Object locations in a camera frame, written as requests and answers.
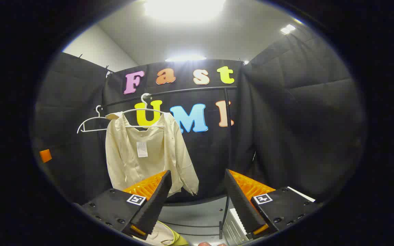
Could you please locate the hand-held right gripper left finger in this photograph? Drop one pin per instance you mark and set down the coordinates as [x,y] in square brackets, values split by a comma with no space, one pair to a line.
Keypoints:
[156,201]

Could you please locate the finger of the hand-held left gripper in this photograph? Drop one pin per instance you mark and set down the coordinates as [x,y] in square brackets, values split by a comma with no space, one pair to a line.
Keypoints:
[45,155]

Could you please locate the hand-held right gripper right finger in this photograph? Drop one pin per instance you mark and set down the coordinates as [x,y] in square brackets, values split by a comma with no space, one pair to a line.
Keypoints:
[239,205]

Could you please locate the cream long-sleeved shirt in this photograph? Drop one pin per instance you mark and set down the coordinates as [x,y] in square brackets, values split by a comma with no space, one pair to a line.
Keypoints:
[132,164]

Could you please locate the white plastic hanger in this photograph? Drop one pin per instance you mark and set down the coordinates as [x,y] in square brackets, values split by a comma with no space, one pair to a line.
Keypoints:
[144,109]
[94,130]

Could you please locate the black metal clothes rack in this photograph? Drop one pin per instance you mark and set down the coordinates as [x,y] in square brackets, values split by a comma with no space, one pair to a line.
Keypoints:
[222,227]

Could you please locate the white ribbed box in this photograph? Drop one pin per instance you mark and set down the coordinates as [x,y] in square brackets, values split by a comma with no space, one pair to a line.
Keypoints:
[233,229]

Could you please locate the black backdrop cloth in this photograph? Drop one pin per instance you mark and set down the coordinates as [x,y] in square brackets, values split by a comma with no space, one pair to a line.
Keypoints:
[286,119]

